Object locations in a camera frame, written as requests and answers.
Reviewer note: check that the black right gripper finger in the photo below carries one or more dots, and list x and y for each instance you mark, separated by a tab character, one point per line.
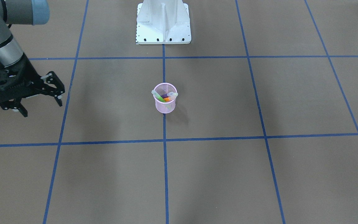
19	107
58	98

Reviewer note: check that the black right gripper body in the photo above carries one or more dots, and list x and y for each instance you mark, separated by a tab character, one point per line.
30	72

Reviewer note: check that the green highlighter pen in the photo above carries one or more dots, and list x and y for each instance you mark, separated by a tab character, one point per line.
157	96

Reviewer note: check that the orange highlighter pen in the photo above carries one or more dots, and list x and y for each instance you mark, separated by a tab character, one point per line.
171	98

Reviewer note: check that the purple highlighter pen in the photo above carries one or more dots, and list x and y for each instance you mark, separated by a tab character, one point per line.
168	95

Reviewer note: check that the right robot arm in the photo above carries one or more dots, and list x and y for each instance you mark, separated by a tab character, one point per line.
18	12

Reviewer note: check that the pink mesh pen holder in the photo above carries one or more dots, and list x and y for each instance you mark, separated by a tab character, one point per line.
161	89

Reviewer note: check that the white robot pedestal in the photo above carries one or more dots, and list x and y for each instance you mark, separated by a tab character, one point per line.
163	22

